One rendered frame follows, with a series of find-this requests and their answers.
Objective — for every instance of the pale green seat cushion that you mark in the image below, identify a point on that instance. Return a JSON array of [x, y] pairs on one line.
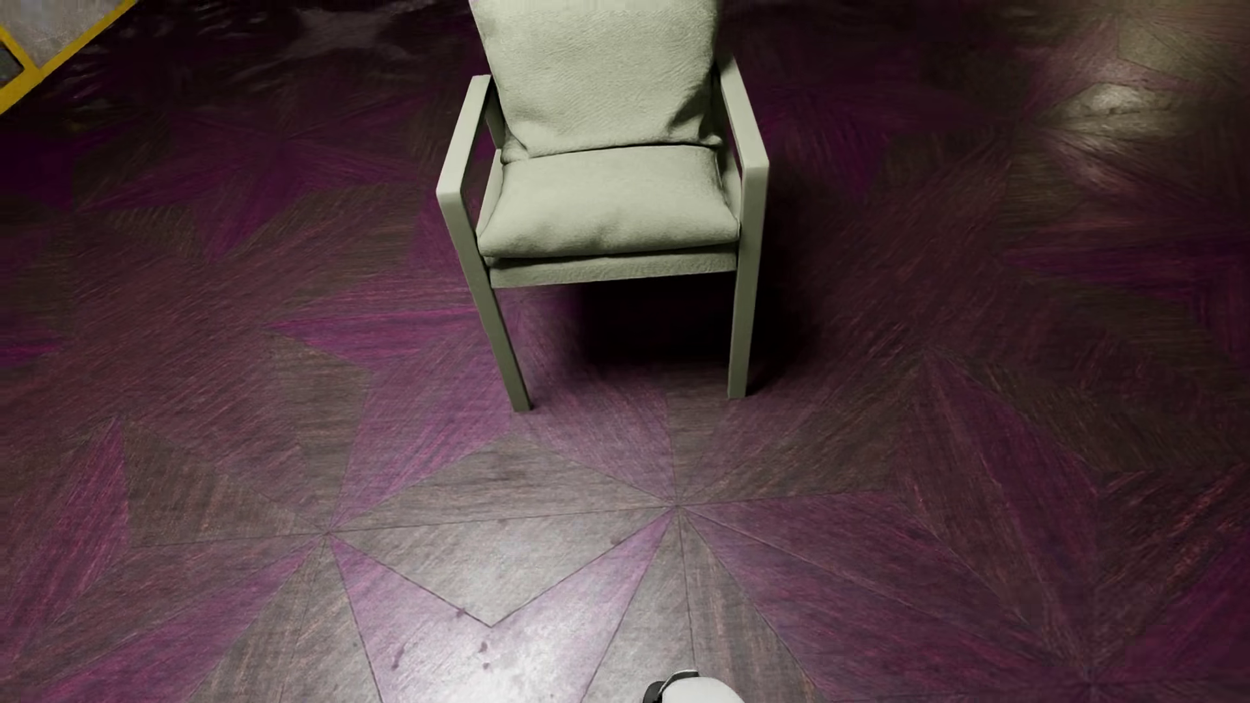
[[607, 200]]

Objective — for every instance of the pale green armchair frame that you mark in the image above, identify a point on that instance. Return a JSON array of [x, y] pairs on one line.
[[749, 244]]

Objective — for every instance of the white robot foot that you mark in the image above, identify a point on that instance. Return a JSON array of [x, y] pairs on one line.
[[695, 690]]

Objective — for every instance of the pale green back cushion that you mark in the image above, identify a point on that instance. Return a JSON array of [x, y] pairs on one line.
[[596, 68]]

